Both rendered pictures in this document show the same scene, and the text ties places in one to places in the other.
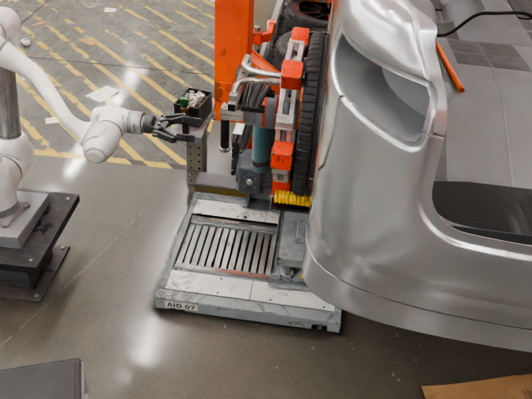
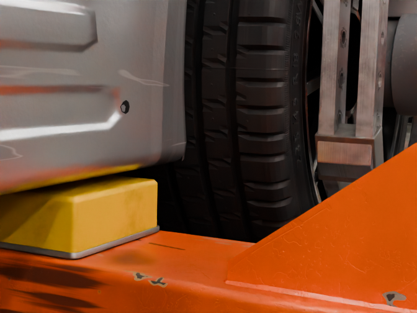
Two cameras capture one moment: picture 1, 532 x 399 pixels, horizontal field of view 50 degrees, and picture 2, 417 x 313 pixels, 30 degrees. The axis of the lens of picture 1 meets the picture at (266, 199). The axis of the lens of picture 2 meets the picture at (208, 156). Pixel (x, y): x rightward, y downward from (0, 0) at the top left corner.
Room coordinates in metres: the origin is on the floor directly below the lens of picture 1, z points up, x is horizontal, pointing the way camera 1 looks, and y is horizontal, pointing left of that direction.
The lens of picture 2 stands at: (3.17, 0.08, 0.83)
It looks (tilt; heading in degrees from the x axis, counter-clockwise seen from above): 6 degrees down; 201
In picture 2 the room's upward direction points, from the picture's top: 2 degrees clockwise
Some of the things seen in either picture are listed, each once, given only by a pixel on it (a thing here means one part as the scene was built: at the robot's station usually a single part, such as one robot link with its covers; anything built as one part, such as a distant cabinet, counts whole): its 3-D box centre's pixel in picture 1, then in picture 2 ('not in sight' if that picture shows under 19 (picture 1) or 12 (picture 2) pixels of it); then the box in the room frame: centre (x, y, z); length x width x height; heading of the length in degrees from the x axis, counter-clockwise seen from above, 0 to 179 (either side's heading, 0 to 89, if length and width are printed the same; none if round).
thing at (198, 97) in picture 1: (193, 106); not in sight; (2.69, 0.42, 0.51); 0.20 x 0.14 x 0.13; 166
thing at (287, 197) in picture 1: (302, 199); not in sight; (1.96, -0.16, 0.51); 0.29 x 0.06 x 0.06; 85
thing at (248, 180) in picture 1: (277, 184); not in sight; (2.40, -0.05, 0.26); 0.42 x 0.18 x 0.35; 85
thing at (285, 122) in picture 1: (289, 113); (404, 63); (2.08, -0.07, 0.85); 0.54 x 0.07 x 0.54; 175
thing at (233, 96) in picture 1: (258, 81); not in sight; (2.00, 0.06, 1.03); 0.19 x 0.18 x 0.11; 85
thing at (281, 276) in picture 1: (311, 248); not in sight; (2.07, -0.24, 0.13); 0.50 x 0.36 x 0.10; 175
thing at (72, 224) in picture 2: not in sight; (58, 208); (2.58, -0.30, 0.71); 0.14 x 0.14 x 0.05; 85
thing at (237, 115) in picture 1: (233, 112); not in sight; (1.93, 0.15, 0.93); 0.09 x 0.05 x 0.05; 85
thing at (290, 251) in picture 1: (315, 218); not in sight; (2.07, -0.24, 0.32); 0.40 x 0.30 x 0.28; 175
